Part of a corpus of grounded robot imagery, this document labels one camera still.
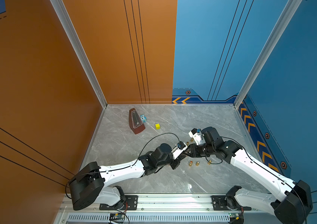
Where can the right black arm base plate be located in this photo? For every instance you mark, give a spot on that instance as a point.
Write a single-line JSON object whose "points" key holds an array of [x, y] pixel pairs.
{"points": [[224, 203]]}

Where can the aluminium front rail frame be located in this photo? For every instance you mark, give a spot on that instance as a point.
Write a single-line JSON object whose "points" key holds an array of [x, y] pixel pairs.
{"points": [[162, 209]]}

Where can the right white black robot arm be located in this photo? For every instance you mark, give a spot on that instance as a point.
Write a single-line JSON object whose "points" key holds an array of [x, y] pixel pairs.
{"points": [[289, 201]]}

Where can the small blue owl toy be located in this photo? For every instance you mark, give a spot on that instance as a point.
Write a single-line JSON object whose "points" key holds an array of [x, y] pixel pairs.
{"points": [[143, 118]]}

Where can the left green circuit board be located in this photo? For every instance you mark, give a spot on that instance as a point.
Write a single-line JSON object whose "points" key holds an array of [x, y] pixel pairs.
{"points": [[117, 218]]}

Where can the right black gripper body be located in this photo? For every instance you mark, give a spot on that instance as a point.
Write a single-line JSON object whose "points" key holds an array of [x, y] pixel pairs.
{"points": [[202, 150]]}

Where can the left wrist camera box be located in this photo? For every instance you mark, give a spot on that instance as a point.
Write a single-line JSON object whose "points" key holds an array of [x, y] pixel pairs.
{"points": [[178, 149]]}

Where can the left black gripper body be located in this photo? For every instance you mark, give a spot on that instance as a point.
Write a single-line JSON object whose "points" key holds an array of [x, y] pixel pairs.
{"points": [[174, 163]]}

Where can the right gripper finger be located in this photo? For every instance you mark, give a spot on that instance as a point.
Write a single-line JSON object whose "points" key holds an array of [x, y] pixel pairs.
{"points": [[191, 149], [191, 155]]}

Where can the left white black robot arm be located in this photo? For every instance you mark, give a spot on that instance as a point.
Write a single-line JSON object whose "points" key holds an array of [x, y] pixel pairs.
{"points": [[93, 182]]}

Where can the yellow cube far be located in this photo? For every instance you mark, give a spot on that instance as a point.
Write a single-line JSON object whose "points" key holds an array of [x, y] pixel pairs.
{"points": [[157, 126]]}

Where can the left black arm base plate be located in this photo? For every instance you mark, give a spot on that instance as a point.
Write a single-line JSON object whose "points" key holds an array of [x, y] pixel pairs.
{"points": [[128, 203]]}

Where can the right green circuit board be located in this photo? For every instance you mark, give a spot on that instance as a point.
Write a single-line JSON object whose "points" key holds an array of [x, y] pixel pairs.
{"points": [[236, 218]]}

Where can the left aluminium corner post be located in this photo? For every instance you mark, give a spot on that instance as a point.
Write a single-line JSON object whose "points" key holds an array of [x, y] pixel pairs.
{"points": [[66, 22]]}

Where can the green circuit board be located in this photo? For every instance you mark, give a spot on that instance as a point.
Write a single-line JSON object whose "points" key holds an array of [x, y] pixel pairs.
{"points": [[236, 218], [117, 218]]}

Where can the aluminium corner post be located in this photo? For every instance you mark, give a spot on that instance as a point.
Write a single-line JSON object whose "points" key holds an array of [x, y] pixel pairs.
{"points": [[279, 28], [66, 22]]}

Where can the right aluminium corner post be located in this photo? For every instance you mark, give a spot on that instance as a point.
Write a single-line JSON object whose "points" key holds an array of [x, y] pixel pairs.
{"points": [[279, 28]]}

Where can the dark red metronome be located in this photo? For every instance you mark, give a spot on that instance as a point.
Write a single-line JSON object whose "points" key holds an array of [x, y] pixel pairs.
{"points": [[135, 122]]}

